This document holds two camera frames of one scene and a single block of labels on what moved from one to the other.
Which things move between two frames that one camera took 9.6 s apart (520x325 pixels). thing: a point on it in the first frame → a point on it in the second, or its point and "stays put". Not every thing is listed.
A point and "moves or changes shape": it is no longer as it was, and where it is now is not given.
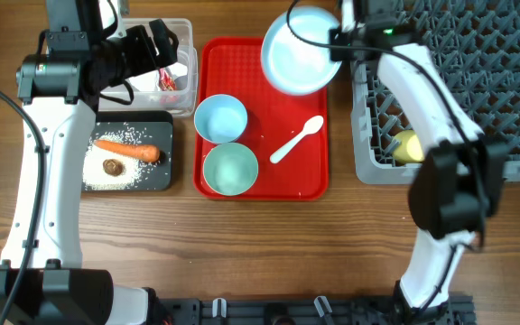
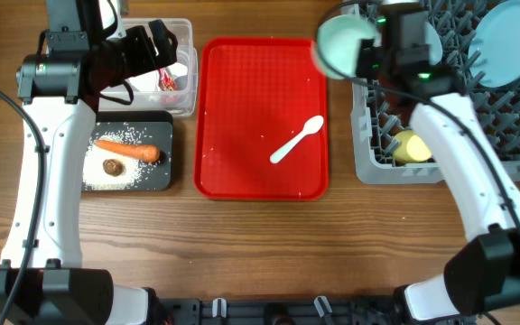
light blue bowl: x=220 y=118 → x=435 y=46
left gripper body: x=135 y=55 stays put
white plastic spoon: x=312 y=125 stays put
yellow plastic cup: x=409 y=150 stays put
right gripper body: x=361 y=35 → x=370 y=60
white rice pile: x=96 y=178 stays put
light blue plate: x=295 y=66 → x=505 y=43
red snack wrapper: x=166 y=82 stays put
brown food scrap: x=113 y=167 stays put
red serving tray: x=233 y=67 stays put
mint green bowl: x=230 y=169 moves or changes shape
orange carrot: x=146 y=153 stays put
